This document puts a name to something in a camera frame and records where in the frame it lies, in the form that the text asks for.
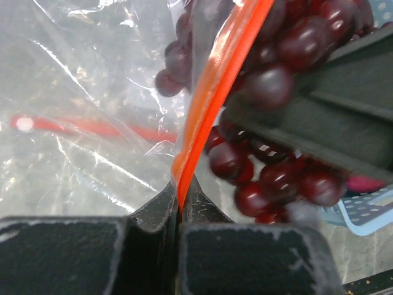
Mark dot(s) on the light blue plastic basket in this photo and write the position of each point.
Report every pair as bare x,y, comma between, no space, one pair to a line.
362,213

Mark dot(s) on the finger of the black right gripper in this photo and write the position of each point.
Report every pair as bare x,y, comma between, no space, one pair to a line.
341,113

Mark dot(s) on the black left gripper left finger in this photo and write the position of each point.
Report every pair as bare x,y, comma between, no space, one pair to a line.
91,254

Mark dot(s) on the dark red grape bunch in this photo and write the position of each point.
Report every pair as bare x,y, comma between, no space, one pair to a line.
295,36

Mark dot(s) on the magenta eggplant toy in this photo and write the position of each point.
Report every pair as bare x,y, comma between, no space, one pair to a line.
364,184

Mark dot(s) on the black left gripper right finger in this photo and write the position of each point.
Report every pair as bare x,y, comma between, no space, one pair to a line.
219,256

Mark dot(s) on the clear orange-zip bag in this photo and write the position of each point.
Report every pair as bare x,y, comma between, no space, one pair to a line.
98,98

